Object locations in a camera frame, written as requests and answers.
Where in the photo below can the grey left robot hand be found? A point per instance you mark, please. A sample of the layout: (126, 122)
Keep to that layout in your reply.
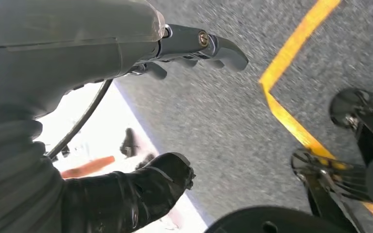
(61, 41)

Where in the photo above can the orange strip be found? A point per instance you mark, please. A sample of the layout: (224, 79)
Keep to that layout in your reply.
(90, 166)

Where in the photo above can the white flat surface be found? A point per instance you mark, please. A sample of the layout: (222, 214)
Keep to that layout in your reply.
(109, 109)

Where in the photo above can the black round disc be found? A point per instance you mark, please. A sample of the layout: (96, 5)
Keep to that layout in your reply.
(270, 218)

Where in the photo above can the small dark object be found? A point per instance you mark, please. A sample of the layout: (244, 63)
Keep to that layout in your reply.
(129, 143)

